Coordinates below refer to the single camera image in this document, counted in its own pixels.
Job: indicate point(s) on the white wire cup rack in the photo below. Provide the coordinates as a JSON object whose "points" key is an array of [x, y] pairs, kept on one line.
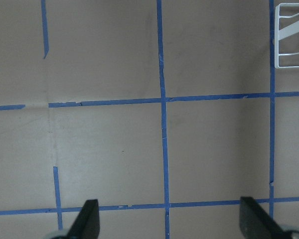
{"points": [[286, 35]]}

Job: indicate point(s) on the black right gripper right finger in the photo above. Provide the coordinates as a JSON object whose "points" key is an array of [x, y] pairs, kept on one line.
{"points": [[255, 223]]}

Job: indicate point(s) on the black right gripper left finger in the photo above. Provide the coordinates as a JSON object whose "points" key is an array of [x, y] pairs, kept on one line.
{"points": [[87, 223]]}

